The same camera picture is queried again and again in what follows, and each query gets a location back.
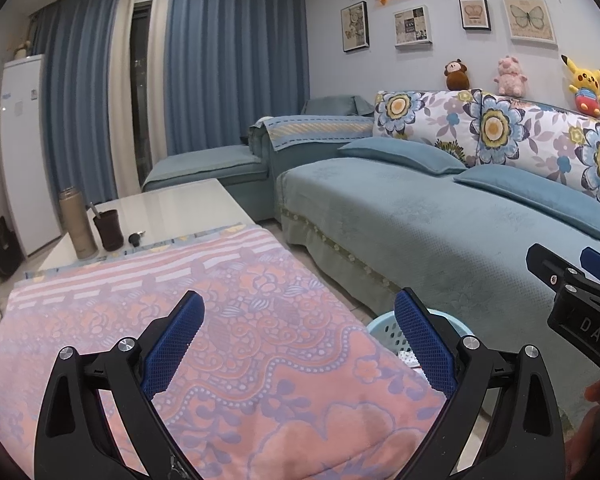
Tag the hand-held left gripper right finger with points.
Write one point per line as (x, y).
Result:
(422, 345)

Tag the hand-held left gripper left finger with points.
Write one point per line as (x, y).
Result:
(175, 350)

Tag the light blue plastic basket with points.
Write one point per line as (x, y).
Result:
(385, 327)

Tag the person's right hand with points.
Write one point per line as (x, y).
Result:
(598, 390)

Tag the pink floral blanket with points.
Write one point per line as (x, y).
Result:
(230, 310)

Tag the teal fabric sofa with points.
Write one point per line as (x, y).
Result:
(405, 230)

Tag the black key bunch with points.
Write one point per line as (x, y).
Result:
(136, 238)

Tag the dark brown cup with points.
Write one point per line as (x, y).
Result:
(110, 230)

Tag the gold thermos flask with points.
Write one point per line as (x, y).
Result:
(77, 225)

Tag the yellow mouse plush toy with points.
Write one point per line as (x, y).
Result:
(586, 87)

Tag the pink pig plush toy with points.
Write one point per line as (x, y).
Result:
(510, 77)

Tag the black guitar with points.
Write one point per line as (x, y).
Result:
(2, 247)

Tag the brown monkey plush toy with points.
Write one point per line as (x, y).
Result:
(456, 75)

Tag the white refrigerator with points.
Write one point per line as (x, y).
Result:
(27, 155)

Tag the teal sofa backrest pillow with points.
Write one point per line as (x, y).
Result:
(337, 105)

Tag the blue curtain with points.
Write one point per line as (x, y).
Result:
(240, 60)
(80, 100)

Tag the butterfly picture frame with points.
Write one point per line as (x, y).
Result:
(529, 19)

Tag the crown picture frame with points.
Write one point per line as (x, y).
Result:
(474, 14)

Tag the white picture frame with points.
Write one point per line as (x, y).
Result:
(412, 26)

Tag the tall black picture frame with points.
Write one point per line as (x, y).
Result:
(355, 26)

